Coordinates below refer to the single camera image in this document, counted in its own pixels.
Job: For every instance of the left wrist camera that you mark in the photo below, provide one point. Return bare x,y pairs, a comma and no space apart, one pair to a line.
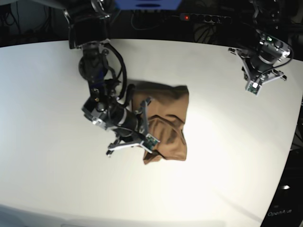
253,87

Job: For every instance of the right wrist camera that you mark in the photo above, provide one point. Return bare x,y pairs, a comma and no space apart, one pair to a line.
149,143

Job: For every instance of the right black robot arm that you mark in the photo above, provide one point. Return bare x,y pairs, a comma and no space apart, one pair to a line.
103,67

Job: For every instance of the blue box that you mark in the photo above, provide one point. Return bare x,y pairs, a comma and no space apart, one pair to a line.
148,4

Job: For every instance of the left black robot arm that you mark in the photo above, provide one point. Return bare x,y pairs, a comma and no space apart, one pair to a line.
266,19

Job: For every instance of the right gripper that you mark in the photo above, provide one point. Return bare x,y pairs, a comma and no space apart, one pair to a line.
130,128

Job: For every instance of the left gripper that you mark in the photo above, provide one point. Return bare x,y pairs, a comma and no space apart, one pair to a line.
261,67

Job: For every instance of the black power strip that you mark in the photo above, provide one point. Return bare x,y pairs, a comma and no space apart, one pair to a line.
205,18

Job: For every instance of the brown T-shirt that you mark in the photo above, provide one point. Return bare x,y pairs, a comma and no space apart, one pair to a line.
166,116

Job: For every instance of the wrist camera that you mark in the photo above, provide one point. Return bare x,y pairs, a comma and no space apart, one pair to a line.
253,87
149,143

